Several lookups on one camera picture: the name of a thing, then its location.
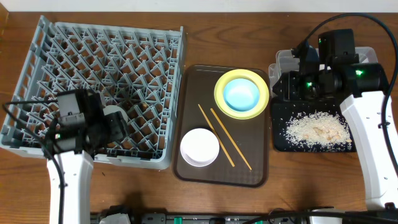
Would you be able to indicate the white cup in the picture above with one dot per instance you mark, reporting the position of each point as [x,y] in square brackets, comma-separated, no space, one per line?
[113,109]

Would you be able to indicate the brown plastic tray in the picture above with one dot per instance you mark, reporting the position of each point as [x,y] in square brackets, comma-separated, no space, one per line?
[251,135]

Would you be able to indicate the light blue bowl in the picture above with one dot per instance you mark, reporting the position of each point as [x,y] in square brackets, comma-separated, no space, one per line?
[241,94]

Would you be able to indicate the spilled rice pile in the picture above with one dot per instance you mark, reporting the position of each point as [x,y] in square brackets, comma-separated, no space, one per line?
[318,129]

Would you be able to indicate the right wooden chopstick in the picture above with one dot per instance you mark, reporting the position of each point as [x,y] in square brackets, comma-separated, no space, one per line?
[230,138]

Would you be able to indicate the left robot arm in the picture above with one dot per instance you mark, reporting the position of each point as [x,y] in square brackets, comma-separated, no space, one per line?
[84,126]

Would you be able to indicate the black waste bin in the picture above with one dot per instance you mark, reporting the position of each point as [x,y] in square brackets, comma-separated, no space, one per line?
[280,130]

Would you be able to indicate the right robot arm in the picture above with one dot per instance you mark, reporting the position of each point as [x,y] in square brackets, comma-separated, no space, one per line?
[334,77]

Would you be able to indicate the grey dishwasher rack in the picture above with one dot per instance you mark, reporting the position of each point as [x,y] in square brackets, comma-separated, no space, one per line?
[139,70]

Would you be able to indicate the clear plastic bin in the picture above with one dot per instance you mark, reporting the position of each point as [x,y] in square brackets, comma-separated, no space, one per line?
[285,62]

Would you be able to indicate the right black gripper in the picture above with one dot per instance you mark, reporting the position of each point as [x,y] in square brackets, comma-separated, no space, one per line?
[289,80]

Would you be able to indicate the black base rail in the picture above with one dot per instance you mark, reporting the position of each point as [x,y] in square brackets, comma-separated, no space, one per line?
[122,214]

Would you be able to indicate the yellow plate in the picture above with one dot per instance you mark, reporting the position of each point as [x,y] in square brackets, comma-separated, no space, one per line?
[257,77]

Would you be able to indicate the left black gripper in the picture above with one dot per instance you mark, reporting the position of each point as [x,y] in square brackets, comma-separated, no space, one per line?
[117,126]

